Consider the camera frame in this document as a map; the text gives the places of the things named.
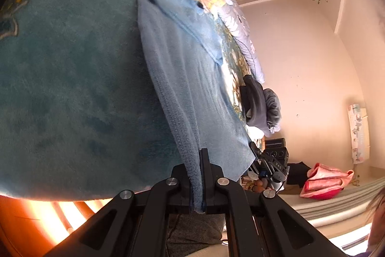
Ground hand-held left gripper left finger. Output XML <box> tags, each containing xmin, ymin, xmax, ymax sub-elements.
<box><xmin>44</xmin><ymin>164</ymin><xmax>193</xmax><ymax>257</ymax></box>

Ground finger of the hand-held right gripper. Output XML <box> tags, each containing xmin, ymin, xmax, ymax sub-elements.
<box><xmin>247</xmin><ymin>162</ymin><xmax>269</xmax><ymax>183</ymax></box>
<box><xmin>249</xmin><ymin>141</ymin><xmax>275</xmax><ymax>163</ymax></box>

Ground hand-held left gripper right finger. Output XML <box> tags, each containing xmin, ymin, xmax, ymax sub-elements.
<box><xmin>199</xmin><ymin>148</ymin><xmax>345</xmax><ymax>257</ymax></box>

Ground blue fleece garment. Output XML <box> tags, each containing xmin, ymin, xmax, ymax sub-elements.
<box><xmin>136</xmin><ymin>0</ymin><xmax>257</xmax><ymax>214</ymax></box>

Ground black cloth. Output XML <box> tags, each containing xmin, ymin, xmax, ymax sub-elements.
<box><xmin>285</xmin><ymin>162</ymin><xmax>312</xmax><ymax>186</ymax></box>

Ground grey-blue garment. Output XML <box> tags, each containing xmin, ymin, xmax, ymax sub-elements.
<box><xmin>261</xmin><ymin>88</ymin><xmax>283</xmax><ymax>138</ymax></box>

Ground person's grey trousers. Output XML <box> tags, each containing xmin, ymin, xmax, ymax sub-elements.
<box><xmin>166</xmin><ymin>213</ymin><xmax>227</xmax><ymax>257</ymax></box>

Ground pink folded cloth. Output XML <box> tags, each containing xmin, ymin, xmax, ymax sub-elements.
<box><xmin>300</xmin><ymin>162</ymin><xmax>355</xmax><ymax>201</ymax></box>

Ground black garment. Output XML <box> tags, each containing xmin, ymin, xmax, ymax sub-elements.
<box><xmin>239</xmin><ymin>74</ymin><xmax>269</xmax><ymax>127</ymax></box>

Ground white windowsill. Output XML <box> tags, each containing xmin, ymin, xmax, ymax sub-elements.
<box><xmin>278</xmin><ymin>176</ymin><xmax>385</xmax><ymax>229</ymax></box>

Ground person's hair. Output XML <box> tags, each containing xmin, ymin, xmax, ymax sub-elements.
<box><xmin>365</xmin><ymin>187</ymin><xmax>385</xmax><ymax>257</ymax></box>

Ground floral light blue quilt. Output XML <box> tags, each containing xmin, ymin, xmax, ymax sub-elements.
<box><xmin>217</xmin><ymin>0</ymin><xmax>266</xmax><ymax>84</ymax></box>

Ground teal floral blanket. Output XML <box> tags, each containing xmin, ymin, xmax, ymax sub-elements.
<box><xmin>0</xmin><ymin>0</ymin><xmax>251</xmax><ymax>201</ymax></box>

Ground floral printed wall box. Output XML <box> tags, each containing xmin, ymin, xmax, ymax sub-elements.
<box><xmin>348</xmin><ymin>103</ymin><xmax>370</xmax><ymax>162</ymax></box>

